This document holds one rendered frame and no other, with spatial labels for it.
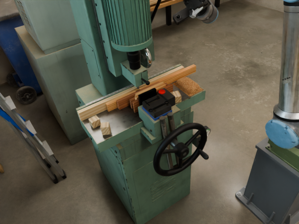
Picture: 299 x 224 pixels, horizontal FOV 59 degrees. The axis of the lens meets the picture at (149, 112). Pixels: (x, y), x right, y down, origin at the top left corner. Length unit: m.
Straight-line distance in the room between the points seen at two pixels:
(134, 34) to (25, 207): 1.58
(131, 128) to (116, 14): 0.48
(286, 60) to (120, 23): 0.64
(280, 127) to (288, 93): 0.15
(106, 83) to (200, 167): 1.08
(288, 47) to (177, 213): 1.28
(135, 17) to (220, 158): 1.47
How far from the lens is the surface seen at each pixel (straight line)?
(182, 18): 1.28
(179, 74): 1.40
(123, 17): 1.03
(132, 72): 1.20
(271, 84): 3.04
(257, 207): 1.99
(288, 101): 1.21
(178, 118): 1.16
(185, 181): 1.82
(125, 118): 1.22
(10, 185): 2.40
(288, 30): 1.11
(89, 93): 1.58
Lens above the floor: 1.72
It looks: 42 degrees down
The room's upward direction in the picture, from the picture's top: 6 degrees counter-clockwise
